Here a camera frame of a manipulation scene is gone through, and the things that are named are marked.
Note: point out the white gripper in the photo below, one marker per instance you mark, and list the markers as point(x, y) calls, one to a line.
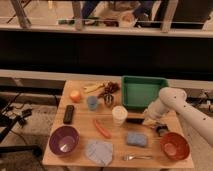
point(148, 120)

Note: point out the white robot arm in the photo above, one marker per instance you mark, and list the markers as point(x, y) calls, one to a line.
point(175, 99)

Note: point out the green plastic tray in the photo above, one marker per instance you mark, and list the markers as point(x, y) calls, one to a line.
point(138, 92)

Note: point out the blue sponge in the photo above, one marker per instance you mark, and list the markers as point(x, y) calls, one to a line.
point(136, 139)

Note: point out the white paper cup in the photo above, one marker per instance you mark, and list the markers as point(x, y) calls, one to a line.
point(119, 114)

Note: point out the orange red bowl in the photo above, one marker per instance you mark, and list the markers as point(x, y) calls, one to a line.
point(174, 146)

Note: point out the brown dried plant bunch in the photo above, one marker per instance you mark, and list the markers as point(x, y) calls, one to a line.
point(109, 88)

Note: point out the orange carrot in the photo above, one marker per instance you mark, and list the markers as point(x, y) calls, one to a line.
point(101, 129)

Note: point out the silver fork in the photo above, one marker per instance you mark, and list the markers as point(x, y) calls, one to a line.
point(131, 157)

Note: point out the small blue cup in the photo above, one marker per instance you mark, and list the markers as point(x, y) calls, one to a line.
point(92, 102)

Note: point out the grey blue folded cloth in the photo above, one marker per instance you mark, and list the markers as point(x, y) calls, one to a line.
point(100, 152)

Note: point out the orange fruit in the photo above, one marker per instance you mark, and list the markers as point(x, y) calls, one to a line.
point(75, 96)

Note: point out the black remote control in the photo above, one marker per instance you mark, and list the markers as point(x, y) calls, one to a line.
point(68, 114)

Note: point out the purple bowl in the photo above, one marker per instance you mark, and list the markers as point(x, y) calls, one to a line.
point(63, 140)

